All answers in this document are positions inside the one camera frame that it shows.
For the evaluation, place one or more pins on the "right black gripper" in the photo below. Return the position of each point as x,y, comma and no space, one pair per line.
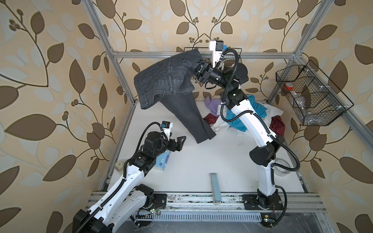
205,73

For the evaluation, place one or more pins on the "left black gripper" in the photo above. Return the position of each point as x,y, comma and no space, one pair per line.
179,144

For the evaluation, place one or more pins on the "dark grey jeans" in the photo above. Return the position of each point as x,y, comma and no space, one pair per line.
168,82

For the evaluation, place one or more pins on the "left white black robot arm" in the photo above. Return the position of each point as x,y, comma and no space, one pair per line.
129,195

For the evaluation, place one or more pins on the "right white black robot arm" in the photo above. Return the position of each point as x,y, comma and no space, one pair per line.
268,143

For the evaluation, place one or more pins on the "purple cloth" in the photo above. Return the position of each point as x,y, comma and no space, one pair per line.
214,105

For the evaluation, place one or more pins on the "dark red cloth piece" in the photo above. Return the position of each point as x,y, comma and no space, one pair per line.
210,119

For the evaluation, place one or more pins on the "maroon cloth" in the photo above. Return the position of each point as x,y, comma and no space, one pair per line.
277,126

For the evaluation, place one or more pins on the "blue tissue packet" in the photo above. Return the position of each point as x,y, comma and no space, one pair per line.
161,161

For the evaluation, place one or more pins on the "grey blue rectangular bar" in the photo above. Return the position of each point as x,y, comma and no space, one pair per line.
215,188

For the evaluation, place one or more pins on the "red capped clear bottle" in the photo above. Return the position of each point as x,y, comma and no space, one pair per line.
297,101

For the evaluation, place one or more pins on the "white tape roll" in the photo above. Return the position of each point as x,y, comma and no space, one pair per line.
280,171

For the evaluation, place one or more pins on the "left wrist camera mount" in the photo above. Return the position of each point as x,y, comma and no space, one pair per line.
167,126

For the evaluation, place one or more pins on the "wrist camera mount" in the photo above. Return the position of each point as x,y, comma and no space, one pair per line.
216,47
167,126

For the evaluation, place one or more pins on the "back black wire basket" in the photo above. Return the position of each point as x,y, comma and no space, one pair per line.
230,63

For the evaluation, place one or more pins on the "black wire basket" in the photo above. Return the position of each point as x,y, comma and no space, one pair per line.
230,63
325,100

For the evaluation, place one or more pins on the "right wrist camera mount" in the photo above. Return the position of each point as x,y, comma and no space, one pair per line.
216,47

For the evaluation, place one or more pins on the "right black wire basket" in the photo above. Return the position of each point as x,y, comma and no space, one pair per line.
325,100

